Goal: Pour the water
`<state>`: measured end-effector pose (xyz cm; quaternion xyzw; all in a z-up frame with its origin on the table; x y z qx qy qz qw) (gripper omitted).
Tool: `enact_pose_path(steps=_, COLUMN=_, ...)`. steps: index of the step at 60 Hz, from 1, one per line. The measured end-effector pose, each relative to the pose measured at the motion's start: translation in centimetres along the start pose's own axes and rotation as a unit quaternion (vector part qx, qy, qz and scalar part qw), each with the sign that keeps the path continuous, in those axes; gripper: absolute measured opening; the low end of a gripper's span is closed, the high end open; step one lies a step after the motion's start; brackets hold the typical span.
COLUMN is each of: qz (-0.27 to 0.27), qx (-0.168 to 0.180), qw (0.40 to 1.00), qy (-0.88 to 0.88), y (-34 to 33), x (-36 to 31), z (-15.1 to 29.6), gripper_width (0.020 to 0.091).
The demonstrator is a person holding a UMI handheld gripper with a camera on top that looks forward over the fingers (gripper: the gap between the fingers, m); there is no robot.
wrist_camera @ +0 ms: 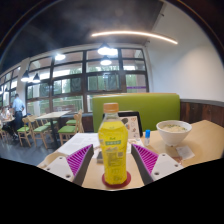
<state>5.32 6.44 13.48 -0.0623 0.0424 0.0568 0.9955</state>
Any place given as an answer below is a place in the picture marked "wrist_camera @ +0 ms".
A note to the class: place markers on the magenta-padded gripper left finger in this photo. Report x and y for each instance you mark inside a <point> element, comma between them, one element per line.
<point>79,160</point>

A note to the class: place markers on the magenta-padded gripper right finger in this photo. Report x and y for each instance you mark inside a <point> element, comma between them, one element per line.
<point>146,159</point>

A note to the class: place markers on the yellow drink bottle orange cap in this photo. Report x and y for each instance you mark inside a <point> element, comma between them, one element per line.
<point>113,146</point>

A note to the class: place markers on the white paper sheets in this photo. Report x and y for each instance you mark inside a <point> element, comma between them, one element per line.
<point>78,142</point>

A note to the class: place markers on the small dark box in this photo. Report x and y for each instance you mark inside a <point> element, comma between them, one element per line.
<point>99,156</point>

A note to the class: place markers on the small blue-capped bottle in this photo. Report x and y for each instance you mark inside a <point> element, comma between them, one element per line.
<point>147,137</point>

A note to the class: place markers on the black tablet with picture screen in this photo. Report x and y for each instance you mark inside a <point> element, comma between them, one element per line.
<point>133,125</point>

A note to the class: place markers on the white paper napkin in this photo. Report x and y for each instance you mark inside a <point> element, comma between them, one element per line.
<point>185,152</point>

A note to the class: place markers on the green upholstered bench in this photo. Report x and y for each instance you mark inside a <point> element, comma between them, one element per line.
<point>150,108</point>

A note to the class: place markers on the wooden chairs with green seats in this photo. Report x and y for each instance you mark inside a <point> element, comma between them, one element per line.
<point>38,129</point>

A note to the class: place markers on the wooden dining table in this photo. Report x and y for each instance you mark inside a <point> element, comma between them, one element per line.
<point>52,115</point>

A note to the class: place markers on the person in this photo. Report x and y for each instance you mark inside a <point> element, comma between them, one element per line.
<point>5,116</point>
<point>18,108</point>

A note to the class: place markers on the black pendant lamps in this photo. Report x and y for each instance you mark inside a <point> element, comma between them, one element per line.
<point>104,50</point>

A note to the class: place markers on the long curved ceiling light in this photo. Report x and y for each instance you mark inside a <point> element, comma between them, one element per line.
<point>133,33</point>

